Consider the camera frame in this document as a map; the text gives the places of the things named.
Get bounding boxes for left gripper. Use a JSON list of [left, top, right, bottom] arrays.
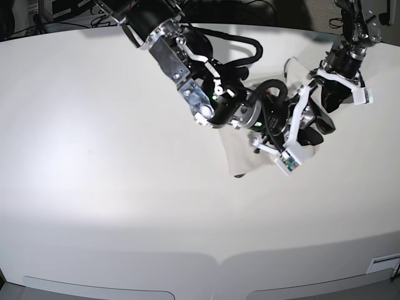
[[321, 78, 352, 113]]

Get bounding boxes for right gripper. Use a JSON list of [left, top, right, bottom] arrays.
[[251, 86, 336, 156]]

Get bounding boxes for beige T-shirt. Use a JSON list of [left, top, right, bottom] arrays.
[[218, 56, 326, 179]]

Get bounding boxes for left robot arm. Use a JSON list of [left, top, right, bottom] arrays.
[[284, 1, 381, 146]]

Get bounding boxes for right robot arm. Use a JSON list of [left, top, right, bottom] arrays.
[[97, 1, 335, 153]]

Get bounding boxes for white label sticker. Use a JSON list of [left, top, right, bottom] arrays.
[[366, 253, 400, 274]]

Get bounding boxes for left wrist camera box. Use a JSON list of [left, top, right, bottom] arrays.
[[352, 87, 374, 105]]

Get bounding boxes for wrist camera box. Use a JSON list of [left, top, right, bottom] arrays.
[[274, 148, 306, 176], [352, 87, 374, 105]]

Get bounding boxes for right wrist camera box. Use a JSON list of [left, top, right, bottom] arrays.
[[274, 148, 306, 176]]

